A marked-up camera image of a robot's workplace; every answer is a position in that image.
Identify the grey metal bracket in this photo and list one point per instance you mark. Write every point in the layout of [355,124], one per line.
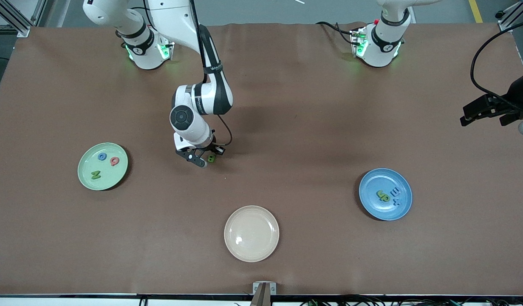
[264,293]

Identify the green letter p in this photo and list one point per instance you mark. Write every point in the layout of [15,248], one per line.
[387,198]

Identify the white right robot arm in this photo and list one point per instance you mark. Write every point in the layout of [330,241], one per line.
[197,129]

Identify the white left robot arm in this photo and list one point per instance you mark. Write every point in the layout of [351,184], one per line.
[384,46]

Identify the blue letter G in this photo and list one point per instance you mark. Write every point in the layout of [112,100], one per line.
[102,157]

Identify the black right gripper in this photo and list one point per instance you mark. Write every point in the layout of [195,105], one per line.
[210,147]

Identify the beige plate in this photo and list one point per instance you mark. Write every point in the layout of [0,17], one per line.
[253,238]

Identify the blue letter m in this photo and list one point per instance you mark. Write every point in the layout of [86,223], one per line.
[395,191]

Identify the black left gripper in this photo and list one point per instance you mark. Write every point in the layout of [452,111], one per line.
[517,94]

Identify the green plate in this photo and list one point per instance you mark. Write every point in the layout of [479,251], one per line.
[112,180]

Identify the brown table cover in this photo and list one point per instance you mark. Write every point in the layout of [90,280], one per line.
[286,263]

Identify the green letter N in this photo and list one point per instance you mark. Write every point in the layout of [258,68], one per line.
[95,174]

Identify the pink-red letter Q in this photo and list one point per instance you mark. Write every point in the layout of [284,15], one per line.
[114,161]

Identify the green letter B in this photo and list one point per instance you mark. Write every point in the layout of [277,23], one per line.
[211,159]

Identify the blue letter x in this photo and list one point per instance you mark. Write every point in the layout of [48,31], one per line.
[398,202]

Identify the aluminium frame profile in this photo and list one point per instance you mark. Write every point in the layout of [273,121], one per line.
[22,29]
[512,10]

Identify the green letter u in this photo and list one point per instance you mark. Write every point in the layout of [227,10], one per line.
[380,194]

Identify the blue plate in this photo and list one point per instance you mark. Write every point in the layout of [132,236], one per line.
[397,210]

